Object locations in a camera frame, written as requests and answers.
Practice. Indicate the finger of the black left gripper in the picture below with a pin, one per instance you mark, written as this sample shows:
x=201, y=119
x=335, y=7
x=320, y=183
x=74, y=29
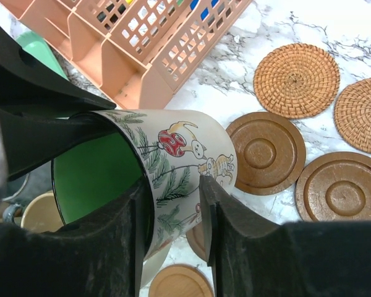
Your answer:
x=33, y=138
x=28, y=86

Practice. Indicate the green floral tray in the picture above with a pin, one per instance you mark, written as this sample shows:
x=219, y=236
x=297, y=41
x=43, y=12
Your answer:
x=35, y=45

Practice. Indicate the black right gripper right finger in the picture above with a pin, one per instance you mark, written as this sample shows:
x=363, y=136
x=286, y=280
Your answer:
x=252, y=256

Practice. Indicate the green mug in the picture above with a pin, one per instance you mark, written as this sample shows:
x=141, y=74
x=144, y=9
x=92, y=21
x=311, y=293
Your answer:
x=169, y=149

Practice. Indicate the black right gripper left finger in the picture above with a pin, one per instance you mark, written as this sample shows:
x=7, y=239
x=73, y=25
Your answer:
x=100, y=254

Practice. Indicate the woven rattan coaster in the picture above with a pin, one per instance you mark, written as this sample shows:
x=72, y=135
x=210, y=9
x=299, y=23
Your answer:
x=297, y=81
x=352, y=115

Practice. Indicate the beige grey mug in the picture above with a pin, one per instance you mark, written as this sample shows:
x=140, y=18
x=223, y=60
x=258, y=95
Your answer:
x=153, y=265

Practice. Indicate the brown wooden ringed coaster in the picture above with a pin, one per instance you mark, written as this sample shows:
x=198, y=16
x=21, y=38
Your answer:
x=335, y=186

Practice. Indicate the tan brown mug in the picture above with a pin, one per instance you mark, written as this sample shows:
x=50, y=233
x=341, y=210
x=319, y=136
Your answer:
x=42, y=214

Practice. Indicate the orange plastic desk organizer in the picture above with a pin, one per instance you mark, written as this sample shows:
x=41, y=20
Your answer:
x=138, y=53

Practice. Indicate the light orange wooden coaster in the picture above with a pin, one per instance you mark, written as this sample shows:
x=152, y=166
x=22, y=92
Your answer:
x=180, y=280

